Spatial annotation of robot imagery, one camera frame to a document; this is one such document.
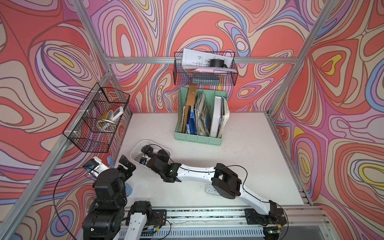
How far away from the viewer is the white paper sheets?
849 mm

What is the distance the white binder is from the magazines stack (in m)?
0.04

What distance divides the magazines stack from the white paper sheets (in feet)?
0.60

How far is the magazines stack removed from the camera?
2.96 ft

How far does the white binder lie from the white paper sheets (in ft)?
0.61

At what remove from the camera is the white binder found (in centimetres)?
86
